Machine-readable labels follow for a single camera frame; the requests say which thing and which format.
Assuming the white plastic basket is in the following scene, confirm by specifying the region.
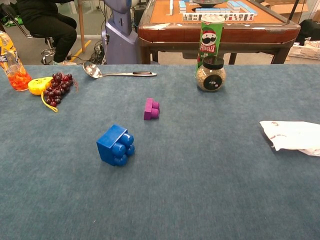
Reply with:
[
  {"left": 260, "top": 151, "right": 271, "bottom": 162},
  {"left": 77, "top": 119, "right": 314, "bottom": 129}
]
[{"left": 287, "top": 44, "right": 320, "bottom": 60}]

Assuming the light wooden post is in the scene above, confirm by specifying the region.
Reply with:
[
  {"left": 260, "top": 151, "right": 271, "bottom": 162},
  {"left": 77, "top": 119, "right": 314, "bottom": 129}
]
[{"left": 77, "top": 0, "right": 87, "bottom": 53}]

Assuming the blue building block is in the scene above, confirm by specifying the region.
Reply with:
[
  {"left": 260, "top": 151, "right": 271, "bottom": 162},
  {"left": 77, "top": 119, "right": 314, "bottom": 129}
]
[{"left": 96, "top": 124, "right": 136, "bottom": 167}]

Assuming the orange drink plastic bottle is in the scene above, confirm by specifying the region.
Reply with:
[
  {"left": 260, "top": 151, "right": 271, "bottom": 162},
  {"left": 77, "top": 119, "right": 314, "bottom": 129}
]
[{"left": 0, "top": 31, "right": 33, "bottom": 92}]

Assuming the green Pringles can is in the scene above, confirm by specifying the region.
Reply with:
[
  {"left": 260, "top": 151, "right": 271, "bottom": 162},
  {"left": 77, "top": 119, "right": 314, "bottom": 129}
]
[{"left": 195, "top": 14, "right": 226, "bottom": 76}]

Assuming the black metal stool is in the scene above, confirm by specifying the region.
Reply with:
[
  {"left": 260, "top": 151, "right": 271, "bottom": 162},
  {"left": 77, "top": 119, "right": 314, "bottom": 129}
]
[{"left": 2, "top": 4, "right": 57, "bottom": 65}]

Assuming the blue felt table cloth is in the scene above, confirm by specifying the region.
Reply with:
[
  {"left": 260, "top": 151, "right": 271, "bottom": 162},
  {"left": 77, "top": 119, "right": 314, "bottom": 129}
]
[{"left": 0, "top": 64, "right": 320, "bottom": 240}]

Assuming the yellow toy with lanyard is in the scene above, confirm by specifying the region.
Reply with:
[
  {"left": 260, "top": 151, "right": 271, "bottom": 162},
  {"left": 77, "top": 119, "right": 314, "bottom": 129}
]
[{"left": 27, "top": 76, "right": 59, "bottom": 113}]

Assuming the mahjong tile set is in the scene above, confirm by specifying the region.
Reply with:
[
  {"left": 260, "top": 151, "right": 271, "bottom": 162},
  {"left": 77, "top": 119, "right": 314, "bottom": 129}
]
[{"left": 169, "top": 0, "right": 258, "bottom": 22}]

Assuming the dark red grape bunch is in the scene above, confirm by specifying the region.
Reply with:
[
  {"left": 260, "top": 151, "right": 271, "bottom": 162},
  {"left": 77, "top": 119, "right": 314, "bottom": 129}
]
[{"left": 42, "top": 71, "right": 80, "bottom": 108}]

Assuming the black bag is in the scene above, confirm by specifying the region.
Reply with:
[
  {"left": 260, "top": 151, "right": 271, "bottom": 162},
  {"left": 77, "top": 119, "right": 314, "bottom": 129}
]
[{"left": 298, "top": 19, "right": 320, "bottom": 46}]

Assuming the black cable tangle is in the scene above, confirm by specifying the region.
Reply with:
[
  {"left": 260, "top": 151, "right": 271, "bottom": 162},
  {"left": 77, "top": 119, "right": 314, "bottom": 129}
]
[{"left": 88, "top": 41, "right": 109, "bottom": 65}]

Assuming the person in black clothes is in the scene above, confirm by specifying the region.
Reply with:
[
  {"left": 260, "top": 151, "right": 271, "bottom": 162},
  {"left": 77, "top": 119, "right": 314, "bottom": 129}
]
[{"left": 17, "top": 0, "right": 78, "bottom": 66}]

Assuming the black tripod stand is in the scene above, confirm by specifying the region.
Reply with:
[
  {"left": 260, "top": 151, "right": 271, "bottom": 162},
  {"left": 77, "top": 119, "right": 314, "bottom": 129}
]
[{"left": 285, "top": 0, "right": 301, "bottom": 26}]

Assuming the glass jar black lid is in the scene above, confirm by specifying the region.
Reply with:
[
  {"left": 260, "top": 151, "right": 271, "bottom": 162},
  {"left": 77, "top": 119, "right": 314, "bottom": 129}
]
[{"left": 195, "top": 56, "right": 227, "bottom": 92}]

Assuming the steel ladle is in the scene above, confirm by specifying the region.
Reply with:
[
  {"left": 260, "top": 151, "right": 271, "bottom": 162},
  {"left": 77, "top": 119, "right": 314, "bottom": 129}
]
[{"left": 82, "top": 61, "right": 158, "bottom": 80}]

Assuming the purple building block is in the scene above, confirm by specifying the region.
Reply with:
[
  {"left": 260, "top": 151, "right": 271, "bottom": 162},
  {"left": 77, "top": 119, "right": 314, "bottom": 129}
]
[{"left": 143, "top": 97, "right": 161, "bottom": 121}]

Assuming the brown mahjong table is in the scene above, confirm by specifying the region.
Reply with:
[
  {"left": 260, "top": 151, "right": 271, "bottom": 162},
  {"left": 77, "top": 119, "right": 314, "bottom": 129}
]
[{"left": 137, "top": 0, "right": 302, "bottom": 65}]

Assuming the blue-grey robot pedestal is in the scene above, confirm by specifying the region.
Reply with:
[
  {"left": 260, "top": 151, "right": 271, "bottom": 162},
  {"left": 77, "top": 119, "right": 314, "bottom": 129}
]
[{"left": 101, "top": 0, "right": 141, "bottom": 65}]

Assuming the cardboard box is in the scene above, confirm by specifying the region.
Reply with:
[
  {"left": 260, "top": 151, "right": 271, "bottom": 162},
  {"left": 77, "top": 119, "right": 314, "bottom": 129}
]
[{"left": 264, "top": 0, "right": 310, "bottom": 15}]

